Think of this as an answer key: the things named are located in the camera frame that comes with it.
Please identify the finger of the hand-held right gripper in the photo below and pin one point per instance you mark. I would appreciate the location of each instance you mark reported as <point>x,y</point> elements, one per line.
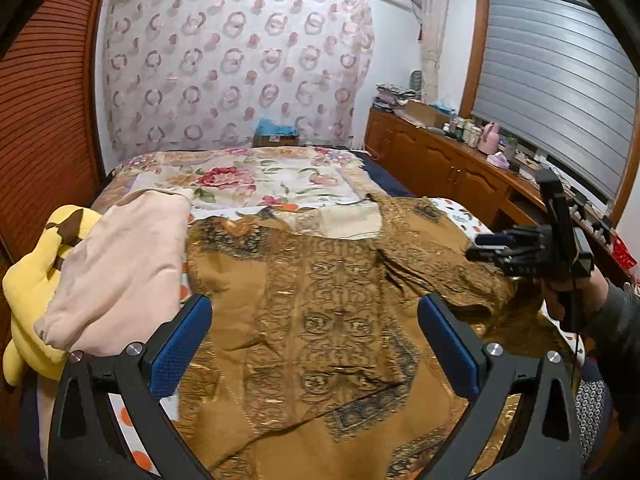
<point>505,239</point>
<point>500,260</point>

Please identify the red basket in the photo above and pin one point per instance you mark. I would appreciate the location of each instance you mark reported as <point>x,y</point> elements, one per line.
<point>622,255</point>

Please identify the person's right hand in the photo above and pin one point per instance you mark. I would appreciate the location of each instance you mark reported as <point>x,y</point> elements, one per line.
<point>550,300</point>

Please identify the group of bottles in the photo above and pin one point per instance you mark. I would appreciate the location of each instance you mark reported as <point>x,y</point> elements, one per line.
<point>462,130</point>

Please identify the pink kettle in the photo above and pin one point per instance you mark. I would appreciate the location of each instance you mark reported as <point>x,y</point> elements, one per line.
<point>489,139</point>

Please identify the pile of folded clothes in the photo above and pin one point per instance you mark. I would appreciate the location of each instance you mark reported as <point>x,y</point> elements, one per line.
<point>392,95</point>

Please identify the navy blue bed cover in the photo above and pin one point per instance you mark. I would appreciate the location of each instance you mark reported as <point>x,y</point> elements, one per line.
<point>385,175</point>

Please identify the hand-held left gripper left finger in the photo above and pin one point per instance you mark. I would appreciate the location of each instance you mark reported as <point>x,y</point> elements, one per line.
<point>182,345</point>

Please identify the person's dotted pants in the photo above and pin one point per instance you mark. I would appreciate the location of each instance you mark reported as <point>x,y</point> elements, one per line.
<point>592,410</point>

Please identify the grey window blind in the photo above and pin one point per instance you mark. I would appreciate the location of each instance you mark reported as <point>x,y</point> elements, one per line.
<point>555,70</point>

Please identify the floral quilt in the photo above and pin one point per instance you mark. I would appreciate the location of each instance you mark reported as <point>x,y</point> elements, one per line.
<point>240,180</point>

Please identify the orange print bedsheet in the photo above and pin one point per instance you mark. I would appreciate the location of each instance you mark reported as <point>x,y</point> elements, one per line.
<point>460,217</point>

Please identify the yellow plush toy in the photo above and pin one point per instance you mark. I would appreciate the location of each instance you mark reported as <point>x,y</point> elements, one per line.
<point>30,285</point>

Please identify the blue box behind bed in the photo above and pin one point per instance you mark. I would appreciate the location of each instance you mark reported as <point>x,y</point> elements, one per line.
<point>277,127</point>

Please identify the lace corner curtain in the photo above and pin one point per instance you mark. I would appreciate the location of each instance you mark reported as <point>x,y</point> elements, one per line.
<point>432,35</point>

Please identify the wooden window frame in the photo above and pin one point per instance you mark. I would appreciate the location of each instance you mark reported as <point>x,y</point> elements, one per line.
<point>475,50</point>

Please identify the wooden cabinet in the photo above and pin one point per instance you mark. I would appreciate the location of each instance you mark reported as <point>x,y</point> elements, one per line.
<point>440,160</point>

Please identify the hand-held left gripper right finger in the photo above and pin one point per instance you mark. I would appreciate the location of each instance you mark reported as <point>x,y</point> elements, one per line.
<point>447,345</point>

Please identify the wooden slatted door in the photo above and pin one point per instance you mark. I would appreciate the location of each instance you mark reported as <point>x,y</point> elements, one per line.
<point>45,135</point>

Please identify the cardboard box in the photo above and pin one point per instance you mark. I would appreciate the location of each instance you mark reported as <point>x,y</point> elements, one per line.
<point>422,112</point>

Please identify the small pink pouch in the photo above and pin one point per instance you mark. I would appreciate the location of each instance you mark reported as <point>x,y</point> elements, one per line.
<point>498,160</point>

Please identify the pink cloth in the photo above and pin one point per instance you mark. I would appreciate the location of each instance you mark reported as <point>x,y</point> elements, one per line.
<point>125,260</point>

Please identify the brown patterned garment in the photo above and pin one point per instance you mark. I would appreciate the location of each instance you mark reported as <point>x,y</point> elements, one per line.
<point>320,280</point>

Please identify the person's right forearm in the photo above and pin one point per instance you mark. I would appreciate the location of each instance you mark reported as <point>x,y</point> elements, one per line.
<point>620,320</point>

